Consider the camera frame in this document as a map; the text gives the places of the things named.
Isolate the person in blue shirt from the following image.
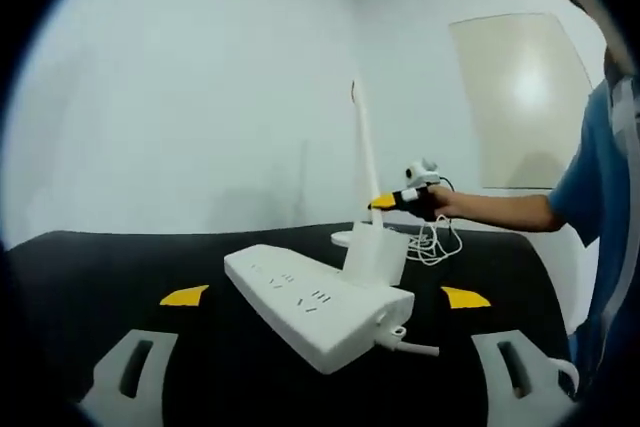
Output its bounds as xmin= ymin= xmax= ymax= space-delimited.
xmin=549 ymin=74 xmax=640 ymax=388

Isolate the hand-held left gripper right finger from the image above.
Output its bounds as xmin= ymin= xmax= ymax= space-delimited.
xmin=438 ymin=285 xmax=579 ymax=418

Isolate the white lamp cable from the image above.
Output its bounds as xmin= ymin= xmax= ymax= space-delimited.
xmin=387 ymin=214 xmax=464 ymax=267

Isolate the person's right hand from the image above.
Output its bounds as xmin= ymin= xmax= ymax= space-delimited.
xmin=424 ymin=186 xmax=469 ymax=223

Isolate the white desk lamp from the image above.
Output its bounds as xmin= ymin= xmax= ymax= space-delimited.
xmin=330 ymin=77 xmax=401 ymax=248

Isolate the white lamp plug adapter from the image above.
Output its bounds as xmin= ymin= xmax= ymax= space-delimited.
xmin=343 ymin=226 xmax=407 ymax=289

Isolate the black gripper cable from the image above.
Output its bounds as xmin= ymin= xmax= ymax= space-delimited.
xmin=437 ymin=175 xmax=459 ymax=248

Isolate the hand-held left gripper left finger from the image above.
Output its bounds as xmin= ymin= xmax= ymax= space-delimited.
xmin=79 ymin=285 xmax=210 ymax=421

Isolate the white power strip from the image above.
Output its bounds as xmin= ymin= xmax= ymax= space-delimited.
xmin=223 ymin=244 xmax=416 ymax=376

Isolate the white power strip cable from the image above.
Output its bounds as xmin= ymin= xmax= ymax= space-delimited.
xmin=377 ymin=339 xmax=441 ymax=359

